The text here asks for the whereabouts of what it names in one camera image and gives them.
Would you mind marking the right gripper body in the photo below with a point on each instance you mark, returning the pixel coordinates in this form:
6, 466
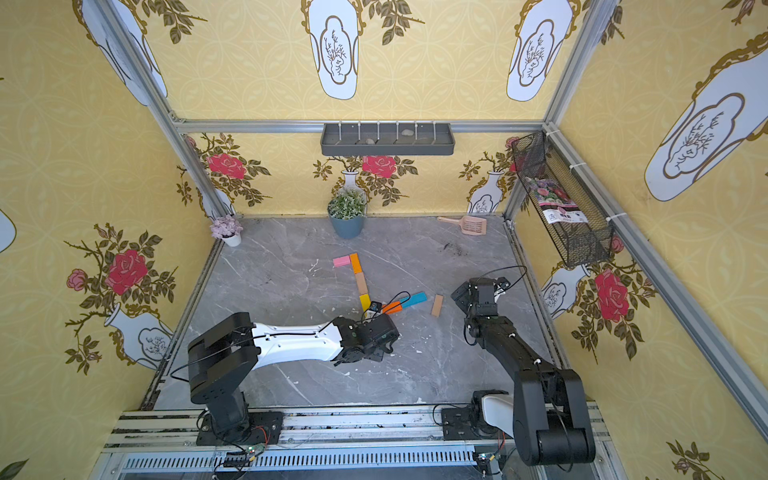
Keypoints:
471, 294

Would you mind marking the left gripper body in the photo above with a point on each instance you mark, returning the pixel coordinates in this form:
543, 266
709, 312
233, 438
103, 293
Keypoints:
381, 330

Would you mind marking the red-orange block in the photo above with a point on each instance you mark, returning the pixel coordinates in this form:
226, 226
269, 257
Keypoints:
393, 307

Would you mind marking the natural wood block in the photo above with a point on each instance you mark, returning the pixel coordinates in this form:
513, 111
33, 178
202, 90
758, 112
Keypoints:
361, 283
437, 306

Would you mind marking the yellow block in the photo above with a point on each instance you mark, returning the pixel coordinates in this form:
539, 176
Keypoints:
365, 302

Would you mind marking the teal block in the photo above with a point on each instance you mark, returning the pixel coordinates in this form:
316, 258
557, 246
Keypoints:
415, 299

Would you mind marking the amber orange block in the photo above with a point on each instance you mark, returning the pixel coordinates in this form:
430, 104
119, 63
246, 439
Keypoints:
355, 263

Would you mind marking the pink block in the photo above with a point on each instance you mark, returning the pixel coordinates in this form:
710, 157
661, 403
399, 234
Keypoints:
341, 261

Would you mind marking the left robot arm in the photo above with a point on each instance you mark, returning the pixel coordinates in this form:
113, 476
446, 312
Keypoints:
222, 357

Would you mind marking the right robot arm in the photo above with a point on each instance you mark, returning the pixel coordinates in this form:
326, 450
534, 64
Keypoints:
546, 414

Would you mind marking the flower seed packet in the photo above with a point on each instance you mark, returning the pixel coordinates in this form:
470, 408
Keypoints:
553, 201

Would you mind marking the green plant in blue pot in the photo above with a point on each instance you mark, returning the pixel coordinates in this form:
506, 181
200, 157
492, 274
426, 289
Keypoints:
346, 211

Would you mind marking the pink flowers in white pot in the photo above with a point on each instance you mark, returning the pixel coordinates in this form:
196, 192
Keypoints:
228, 229

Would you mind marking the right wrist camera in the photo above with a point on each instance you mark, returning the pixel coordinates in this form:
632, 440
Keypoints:
502, 284

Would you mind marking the aluminium rail frame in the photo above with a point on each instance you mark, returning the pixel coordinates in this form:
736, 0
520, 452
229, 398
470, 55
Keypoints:
396, 437

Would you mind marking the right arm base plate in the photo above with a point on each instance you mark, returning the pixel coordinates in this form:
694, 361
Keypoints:
468, 422

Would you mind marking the black wire basket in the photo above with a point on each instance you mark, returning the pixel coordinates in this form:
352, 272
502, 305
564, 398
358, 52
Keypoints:
578, 244

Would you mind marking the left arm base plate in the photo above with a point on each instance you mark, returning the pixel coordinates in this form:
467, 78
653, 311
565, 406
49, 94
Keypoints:
262, 427

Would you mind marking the grey wall shelf tray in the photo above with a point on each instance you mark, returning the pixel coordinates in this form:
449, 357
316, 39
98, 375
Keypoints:
388, 138

